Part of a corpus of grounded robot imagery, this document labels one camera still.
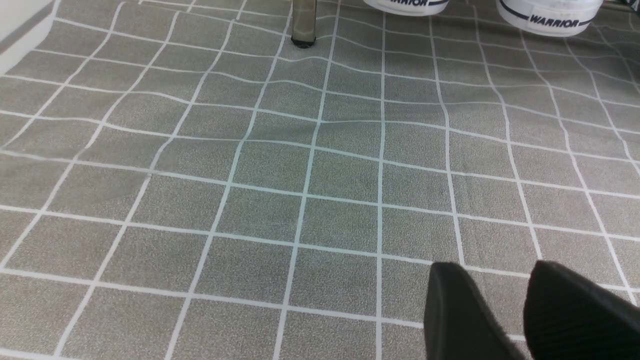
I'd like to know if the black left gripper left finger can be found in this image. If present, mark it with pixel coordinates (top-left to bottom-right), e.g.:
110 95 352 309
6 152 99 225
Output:
423 262 526 360

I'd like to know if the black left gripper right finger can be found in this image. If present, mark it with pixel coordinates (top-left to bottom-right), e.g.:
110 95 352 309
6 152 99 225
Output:
523 260 640 360

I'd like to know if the grey checked floor cloth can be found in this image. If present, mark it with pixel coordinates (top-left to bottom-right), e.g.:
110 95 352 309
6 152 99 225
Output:
1 0 639 360

